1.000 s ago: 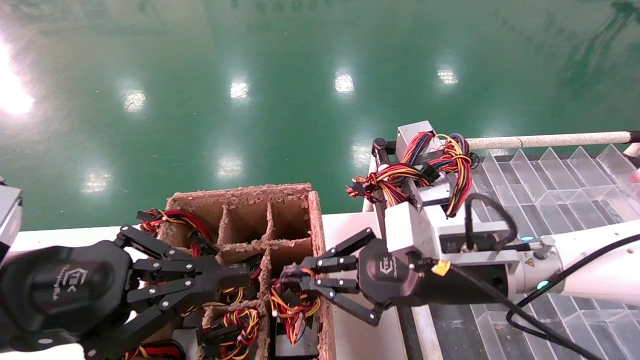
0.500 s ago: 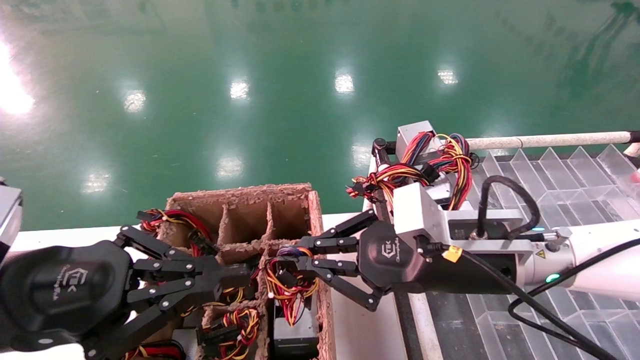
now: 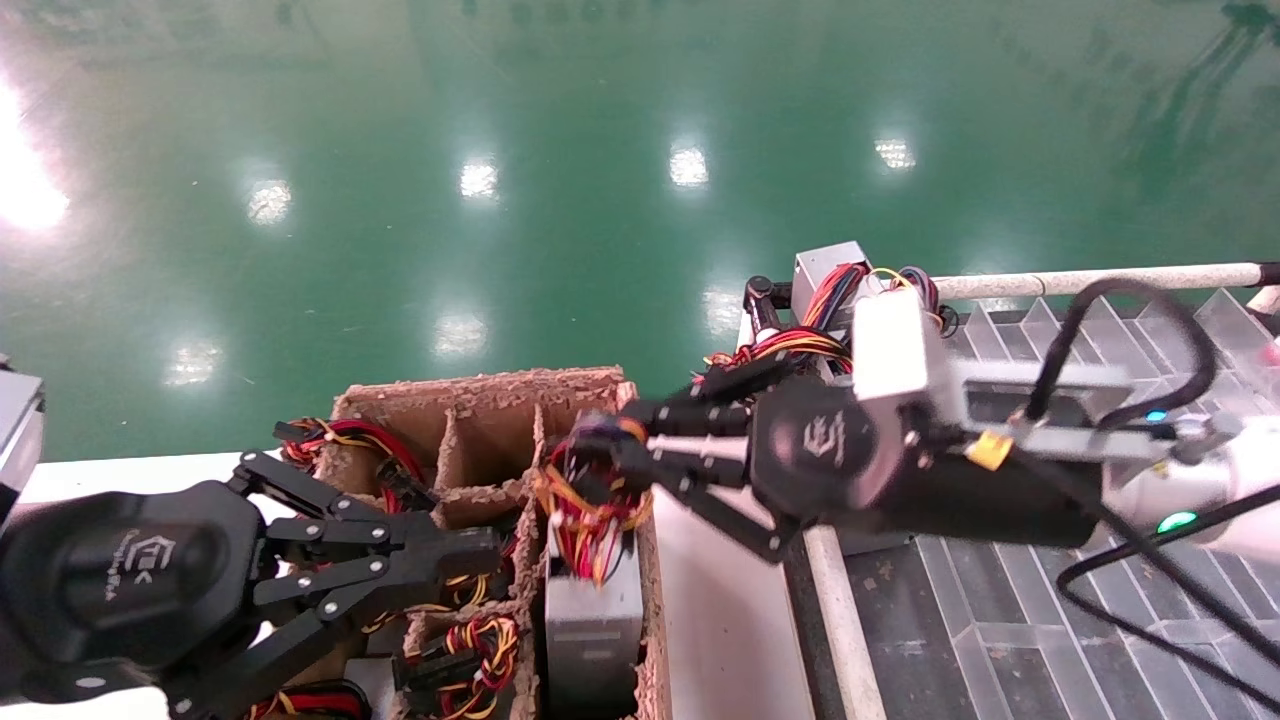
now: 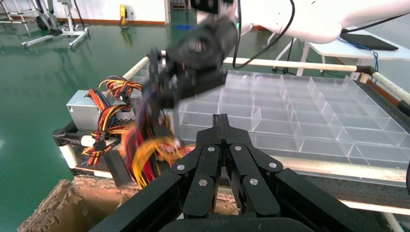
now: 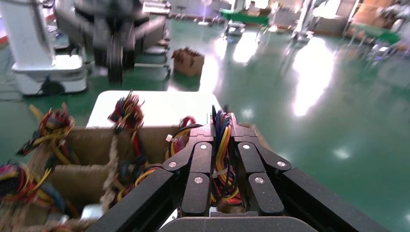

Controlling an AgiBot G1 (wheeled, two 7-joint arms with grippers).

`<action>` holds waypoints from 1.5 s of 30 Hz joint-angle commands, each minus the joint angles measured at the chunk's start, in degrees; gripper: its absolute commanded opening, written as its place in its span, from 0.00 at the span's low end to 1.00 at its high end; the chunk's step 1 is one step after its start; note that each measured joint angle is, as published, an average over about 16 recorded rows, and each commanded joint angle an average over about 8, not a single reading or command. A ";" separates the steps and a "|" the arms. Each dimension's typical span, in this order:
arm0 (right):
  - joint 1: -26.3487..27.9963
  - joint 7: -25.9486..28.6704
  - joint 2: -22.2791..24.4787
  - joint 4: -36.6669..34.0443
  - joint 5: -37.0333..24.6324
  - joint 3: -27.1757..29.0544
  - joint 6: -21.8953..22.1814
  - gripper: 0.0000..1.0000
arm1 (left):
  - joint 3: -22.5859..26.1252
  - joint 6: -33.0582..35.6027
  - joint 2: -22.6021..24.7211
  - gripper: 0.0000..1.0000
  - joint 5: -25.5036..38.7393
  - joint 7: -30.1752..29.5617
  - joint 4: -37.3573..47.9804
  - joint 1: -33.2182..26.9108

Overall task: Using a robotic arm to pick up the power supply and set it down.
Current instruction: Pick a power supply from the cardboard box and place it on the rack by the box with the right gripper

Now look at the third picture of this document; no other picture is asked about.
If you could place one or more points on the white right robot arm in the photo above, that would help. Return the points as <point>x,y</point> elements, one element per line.
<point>1240,470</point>

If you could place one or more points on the black pipe joint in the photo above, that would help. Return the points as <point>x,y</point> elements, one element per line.
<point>757,295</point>
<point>1270,273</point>

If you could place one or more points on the clear plastic divider tray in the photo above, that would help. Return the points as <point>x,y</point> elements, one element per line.
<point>980,620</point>

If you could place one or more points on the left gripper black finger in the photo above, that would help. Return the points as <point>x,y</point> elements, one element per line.
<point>460,545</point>
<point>450,572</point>

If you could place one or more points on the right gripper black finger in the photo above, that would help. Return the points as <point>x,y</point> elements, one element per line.
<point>640,465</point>
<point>700,418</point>

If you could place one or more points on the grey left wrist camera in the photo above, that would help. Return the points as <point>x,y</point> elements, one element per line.
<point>18,440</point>

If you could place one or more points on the white rack pipe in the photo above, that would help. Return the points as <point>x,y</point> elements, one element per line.
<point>1010,283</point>
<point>1268,298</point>
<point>846,630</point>

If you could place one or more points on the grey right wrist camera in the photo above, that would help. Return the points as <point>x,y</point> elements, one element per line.
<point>895,345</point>

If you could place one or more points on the brown cardboard divider box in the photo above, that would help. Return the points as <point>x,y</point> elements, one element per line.
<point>470,400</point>

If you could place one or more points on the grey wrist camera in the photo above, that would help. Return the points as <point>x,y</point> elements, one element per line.
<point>895,345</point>
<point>18,440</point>

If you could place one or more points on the black rack side strip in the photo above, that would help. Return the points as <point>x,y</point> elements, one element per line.
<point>808,620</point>

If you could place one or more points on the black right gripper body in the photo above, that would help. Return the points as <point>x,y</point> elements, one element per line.
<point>830,450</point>

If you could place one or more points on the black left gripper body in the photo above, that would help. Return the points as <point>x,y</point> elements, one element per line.
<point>140,580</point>

